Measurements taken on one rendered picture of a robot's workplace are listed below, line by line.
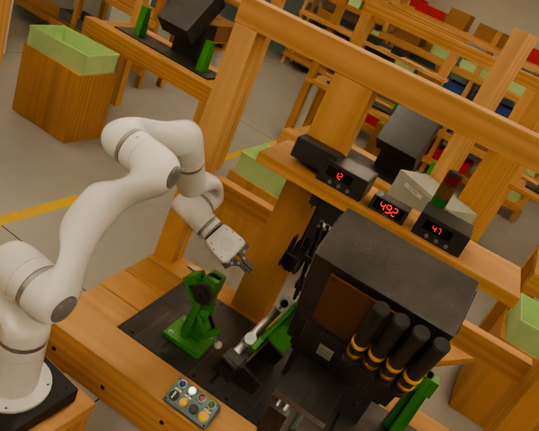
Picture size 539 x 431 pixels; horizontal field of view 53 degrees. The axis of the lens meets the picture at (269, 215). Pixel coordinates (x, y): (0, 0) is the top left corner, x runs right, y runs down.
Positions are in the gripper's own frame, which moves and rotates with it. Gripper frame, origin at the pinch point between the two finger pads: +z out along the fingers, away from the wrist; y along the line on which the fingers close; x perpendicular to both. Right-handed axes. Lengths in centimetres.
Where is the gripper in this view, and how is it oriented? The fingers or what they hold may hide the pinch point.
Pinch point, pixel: (246, 267)
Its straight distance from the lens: 173.3
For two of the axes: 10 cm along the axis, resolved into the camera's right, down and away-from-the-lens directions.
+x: -1.5, 2.4, 9.6
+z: 7.0, 7.1, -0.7
